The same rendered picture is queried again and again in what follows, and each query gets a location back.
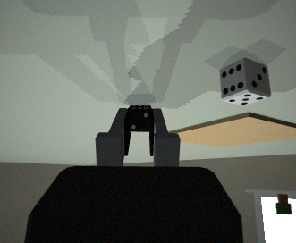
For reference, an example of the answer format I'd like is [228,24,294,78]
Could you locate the black die with white pips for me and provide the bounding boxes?
[128,105,152,132]

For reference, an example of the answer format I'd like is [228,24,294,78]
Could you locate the tan mat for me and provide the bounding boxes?
[168,112,296,147]

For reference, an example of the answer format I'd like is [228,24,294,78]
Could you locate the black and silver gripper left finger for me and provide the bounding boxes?
[96,108,131,166]

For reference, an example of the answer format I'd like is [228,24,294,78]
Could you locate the grey die with black pips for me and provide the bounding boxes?
[219,58,271,105]

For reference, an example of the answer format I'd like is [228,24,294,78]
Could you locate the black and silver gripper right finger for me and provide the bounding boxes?
[149,108,181,167]

